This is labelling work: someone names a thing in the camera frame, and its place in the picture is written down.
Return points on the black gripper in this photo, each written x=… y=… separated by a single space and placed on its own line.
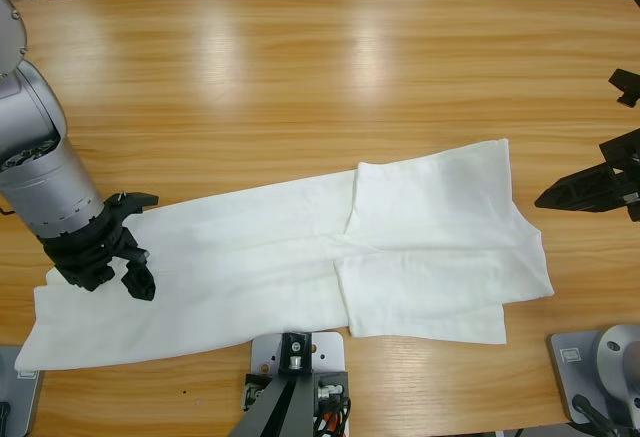
x=625 y=157
x=85 y=252

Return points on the white Unitree t-shirt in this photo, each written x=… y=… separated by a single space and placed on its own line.
x=250 y=257

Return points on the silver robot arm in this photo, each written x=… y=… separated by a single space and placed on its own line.
x=45 y=157

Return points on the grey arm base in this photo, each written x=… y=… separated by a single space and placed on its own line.
x=20 y=402
x=565 y=382

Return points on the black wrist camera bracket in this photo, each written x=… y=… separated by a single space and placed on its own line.
x=627 y=87
x=140 y=200

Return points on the black corner bracket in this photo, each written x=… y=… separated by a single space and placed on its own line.
x=252 y=392
x=332 y=387

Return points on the dark camera post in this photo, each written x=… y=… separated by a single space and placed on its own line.
x=300 y=407

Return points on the white mount plate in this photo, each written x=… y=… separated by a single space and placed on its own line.
x=330 y=357

